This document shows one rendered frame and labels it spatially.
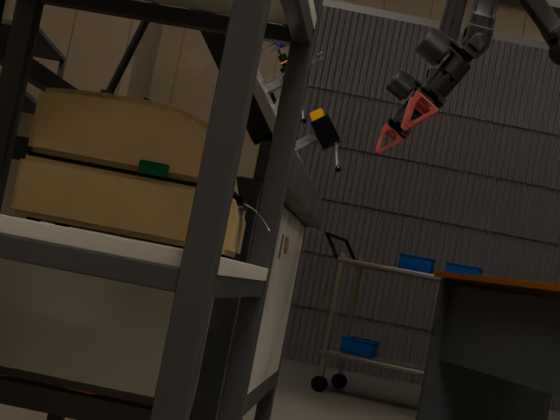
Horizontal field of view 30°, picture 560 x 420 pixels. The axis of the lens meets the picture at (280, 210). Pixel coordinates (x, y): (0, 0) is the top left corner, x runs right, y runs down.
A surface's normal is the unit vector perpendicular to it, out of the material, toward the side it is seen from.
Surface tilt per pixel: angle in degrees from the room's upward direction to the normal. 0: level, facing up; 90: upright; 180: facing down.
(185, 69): 90
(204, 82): 90
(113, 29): 90
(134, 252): 90
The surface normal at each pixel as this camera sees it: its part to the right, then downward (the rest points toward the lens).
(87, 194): -0.03, -0.07
